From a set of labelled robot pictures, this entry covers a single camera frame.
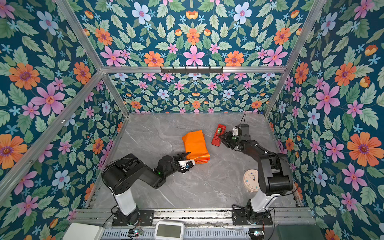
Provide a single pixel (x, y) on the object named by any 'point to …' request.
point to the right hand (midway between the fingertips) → (220, 136)
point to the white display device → (169, 230)
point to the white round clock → (250, 180)
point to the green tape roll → (219, 130)
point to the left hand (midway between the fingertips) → (191, 152)
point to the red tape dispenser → (220, 131)
